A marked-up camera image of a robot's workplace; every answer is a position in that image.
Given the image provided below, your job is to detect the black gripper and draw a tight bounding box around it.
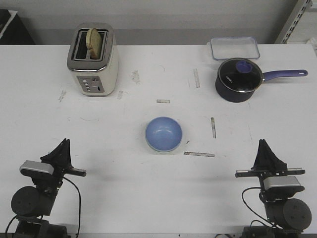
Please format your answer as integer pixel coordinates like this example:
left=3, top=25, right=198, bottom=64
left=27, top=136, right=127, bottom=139
left=39, top=138, right=87, bottom=196
left=235, top=139, right=306, bottom=192

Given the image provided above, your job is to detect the green bowl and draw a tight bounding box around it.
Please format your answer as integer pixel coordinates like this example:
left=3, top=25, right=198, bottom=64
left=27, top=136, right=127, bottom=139
left=146, top=140, right=182, bottom=154

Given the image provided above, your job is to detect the blue bowl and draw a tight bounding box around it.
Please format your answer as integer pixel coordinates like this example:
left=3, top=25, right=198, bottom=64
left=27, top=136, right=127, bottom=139
left=145, top=117, right=183, bottom=141

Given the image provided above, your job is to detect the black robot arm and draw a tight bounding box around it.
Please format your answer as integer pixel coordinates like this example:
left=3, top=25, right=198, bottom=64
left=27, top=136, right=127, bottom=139
left=11, top=139, right=86, bottom=238
left=235, top=139, right=312, bottom=238

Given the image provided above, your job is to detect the dark blue saucepan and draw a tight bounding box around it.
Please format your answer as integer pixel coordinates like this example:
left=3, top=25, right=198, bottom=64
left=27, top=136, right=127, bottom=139
left=215, top=69, right=308, bottom=103

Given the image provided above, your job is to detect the glass pot lid blue knob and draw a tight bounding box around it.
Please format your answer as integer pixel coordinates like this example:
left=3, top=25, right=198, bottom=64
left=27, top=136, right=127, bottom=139
left=218, top=58, right=264, bottom=93

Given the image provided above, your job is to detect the cream two-slot toaster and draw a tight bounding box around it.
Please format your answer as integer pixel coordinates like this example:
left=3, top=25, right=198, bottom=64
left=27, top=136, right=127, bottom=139
left=67, top=23, right=119, bottom=97

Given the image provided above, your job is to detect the toast slice in toaster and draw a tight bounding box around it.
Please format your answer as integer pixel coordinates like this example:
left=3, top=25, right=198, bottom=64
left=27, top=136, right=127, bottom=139
left=85, top=28, right=102, bottom=60

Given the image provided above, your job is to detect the clear plastic container blue rim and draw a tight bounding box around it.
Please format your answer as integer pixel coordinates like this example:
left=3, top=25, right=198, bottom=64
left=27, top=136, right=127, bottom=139
left=210, top=37, right=260, bottom=60

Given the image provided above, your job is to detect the grey metal shelf upright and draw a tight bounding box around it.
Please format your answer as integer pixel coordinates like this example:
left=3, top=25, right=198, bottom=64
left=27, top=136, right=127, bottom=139
left=274, top=0, right=317, bottom=44

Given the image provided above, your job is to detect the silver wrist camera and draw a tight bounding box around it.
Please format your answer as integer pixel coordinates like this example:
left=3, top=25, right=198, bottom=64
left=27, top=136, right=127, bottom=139
left=19, top=160, right=54, bottom=175
left=263, top=176, right=305, bottom=197

